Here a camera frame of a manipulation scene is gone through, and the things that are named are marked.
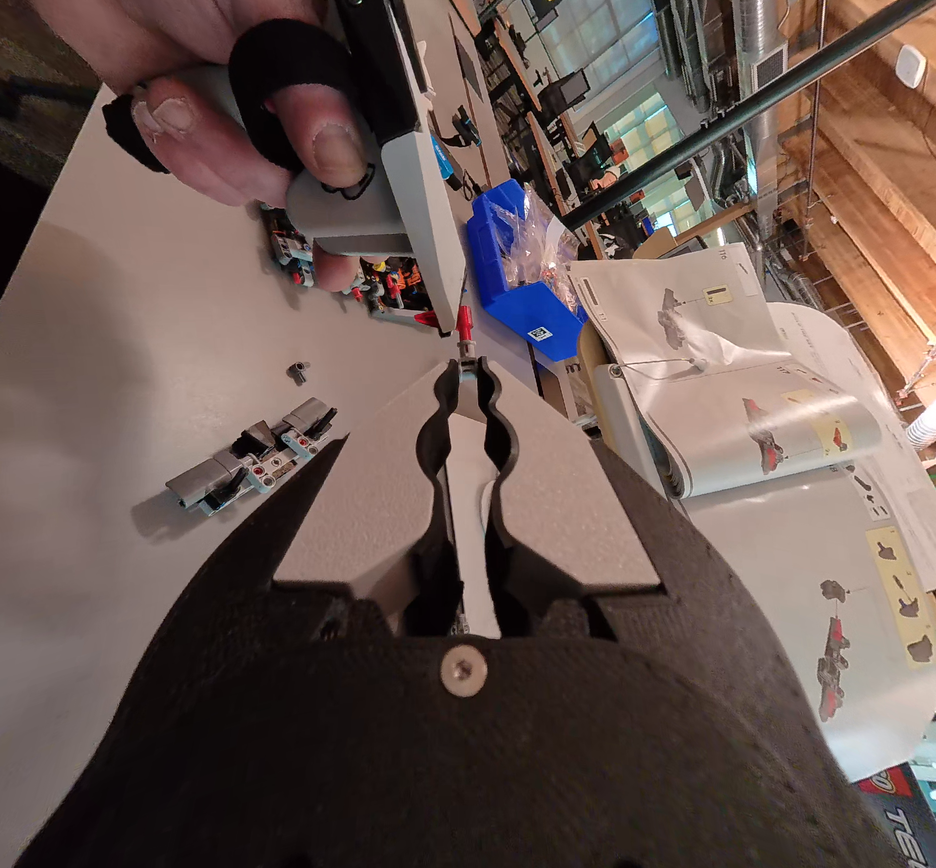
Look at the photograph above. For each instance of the small red lego piece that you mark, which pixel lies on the small red lego piece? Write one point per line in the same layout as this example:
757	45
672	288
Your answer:
464	323

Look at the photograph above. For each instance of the white glove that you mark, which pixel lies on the white glove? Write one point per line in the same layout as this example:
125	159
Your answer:
426	71

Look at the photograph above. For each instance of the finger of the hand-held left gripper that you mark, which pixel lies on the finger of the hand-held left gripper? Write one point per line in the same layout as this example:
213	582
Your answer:
424	225

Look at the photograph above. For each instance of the grey lego sub-assembly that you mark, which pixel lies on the grey lego sub-assembly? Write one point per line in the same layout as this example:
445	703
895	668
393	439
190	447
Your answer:
219	477

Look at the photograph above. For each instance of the person's left hand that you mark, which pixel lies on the person's left hand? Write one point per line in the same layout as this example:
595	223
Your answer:
146	5

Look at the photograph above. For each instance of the black cylindrical device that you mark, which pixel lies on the black cylindrical device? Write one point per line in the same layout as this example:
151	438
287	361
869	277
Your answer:
457	179

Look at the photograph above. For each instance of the blue plastic parts bin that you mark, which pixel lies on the blue plastic parts bin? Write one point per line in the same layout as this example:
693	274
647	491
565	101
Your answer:
490	246

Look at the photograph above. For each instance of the dark lego set box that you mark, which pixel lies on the dark lego set box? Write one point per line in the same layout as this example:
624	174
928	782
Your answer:
907	824

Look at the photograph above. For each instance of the lego instruction booklet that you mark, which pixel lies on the lego instruction booklet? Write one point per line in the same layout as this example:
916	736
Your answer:
643	298

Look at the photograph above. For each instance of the dark grey lego connector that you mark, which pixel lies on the dark grey lego connector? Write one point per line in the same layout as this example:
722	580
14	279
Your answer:
298	371

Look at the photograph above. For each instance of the black floor lamp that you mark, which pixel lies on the black floor lamp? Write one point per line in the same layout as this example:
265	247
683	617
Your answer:
731	120

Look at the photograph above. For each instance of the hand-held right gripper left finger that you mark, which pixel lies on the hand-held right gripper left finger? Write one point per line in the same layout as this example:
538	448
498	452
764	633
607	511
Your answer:
365	502

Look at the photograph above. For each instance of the silver ventilation duct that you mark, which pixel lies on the silver ventilation duct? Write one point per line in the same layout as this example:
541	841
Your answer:
757	42

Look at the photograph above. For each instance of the multicoloured lego car model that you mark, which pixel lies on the multicoloured lego car model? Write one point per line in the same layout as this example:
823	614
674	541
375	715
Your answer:
387	290

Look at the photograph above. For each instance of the clear plastic bags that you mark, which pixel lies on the clear plastic bags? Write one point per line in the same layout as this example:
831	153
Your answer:
541	246

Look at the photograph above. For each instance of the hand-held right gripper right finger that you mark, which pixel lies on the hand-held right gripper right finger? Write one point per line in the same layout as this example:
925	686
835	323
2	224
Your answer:
570	517

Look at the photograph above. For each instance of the dark flat tablet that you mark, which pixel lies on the dark flat tablet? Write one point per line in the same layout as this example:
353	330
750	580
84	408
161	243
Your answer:
469	67

